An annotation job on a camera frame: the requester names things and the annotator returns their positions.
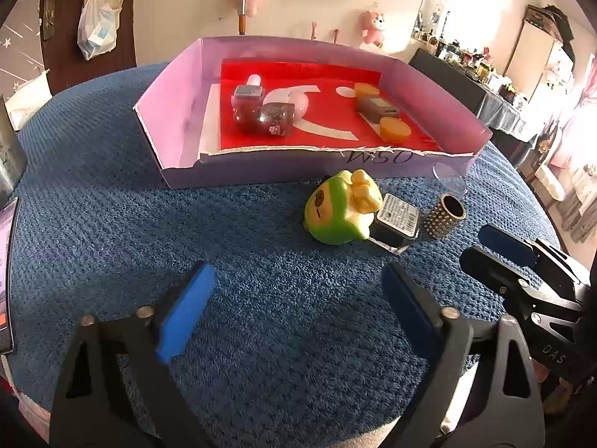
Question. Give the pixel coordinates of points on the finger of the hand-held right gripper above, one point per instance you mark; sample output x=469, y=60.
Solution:
x=503, y=241
x=489, y=266

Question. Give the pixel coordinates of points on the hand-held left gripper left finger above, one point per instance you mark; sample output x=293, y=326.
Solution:
x=186, y=312

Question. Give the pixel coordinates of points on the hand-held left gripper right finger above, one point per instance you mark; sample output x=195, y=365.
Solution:
x=410, y=312

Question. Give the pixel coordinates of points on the gold studded cylinder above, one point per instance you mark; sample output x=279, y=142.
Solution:
x=443, y=221

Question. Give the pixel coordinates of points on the clear round lid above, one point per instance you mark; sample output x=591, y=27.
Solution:
x=450, y=179

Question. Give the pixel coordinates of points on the black labelled nail polish bottle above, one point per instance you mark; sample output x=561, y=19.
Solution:
x=396, y=219

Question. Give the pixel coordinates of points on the green and yellow toy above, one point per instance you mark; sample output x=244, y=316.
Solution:
x=331, y=214

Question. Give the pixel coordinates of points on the orange round stone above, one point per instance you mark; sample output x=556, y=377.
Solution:
x=394, y=130

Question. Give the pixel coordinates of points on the brown rectangular bottle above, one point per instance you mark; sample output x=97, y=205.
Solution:
x=378, y=107

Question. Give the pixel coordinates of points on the purple cardboard box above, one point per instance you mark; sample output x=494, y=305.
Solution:
x=177, y=116

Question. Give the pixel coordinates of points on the dark red ball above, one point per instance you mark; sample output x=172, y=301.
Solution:
x=245, y=119

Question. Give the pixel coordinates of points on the glitter nail polish bottle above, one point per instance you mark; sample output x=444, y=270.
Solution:
x=277, y=119

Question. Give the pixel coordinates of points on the pink earbud case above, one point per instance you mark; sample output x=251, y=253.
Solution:
x=301, y=102

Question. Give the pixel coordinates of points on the white stool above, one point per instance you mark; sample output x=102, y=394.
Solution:
x=550, y=184

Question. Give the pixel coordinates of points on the blue textured mat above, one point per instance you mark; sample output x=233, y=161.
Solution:
x=140, y=252

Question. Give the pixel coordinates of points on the grey cloth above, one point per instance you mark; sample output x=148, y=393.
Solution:
x=503, y=114

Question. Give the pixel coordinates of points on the pink curtain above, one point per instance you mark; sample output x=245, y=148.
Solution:
x=576, y=126

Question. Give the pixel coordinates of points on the row of small bottles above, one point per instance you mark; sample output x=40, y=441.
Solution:
x=471, y=63

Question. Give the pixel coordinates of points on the smartphone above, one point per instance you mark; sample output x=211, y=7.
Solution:
x=7, y=280

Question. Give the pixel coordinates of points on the white wardrobe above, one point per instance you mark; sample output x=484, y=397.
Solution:
x=534, y=51

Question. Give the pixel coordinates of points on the small orange jar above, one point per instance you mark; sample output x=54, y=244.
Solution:
x=366, y=90

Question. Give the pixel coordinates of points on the clear white-capped nail polish bottle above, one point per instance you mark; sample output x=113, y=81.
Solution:
x=247, y=92

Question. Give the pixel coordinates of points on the metal cup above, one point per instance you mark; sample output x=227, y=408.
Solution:
x=10, y=154

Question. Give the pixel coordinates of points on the red printed liner sheet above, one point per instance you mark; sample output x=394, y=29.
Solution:
x=326, y=79

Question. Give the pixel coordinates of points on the pink bear plush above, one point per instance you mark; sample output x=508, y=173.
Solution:
x=373, y=28

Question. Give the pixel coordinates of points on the dark brown door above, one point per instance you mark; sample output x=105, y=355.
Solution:
x=65, y=70

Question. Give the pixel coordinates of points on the white plastic bag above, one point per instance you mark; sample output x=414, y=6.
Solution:
x=95, y=30

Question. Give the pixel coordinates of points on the star printed curtain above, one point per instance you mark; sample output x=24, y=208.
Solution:
x=21, y=56

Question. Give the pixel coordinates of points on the wall mirror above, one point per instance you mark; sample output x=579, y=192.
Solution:
x=438, y=0

